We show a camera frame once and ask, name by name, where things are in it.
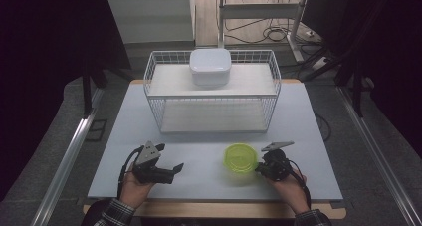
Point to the white metal desk frame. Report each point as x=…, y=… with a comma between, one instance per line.
x=258, y=11

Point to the person's right hand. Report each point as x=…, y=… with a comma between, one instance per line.
x=292, y=192

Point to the black curtain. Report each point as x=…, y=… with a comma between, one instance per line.
x=40, y=70
x=391, y=53

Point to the aluminium rail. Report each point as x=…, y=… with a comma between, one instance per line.
x=71, y=143
x=375, y=146

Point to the yellow-green translucent bowl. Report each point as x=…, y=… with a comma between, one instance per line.
x=240, y=159

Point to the white square bowl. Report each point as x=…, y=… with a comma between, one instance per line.
x=210, y=66

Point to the white power strip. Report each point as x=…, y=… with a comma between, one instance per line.
x=310, y=33

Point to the person's left hand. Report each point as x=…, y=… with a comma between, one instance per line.
x=134, y=189

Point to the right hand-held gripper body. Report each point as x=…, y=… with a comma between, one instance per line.
x=277, y=164

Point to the black metal stand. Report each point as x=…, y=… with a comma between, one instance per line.
x=87, y=93
x=356, y=93

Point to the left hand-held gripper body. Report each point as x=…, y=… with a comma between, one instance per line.
x=148, y=158

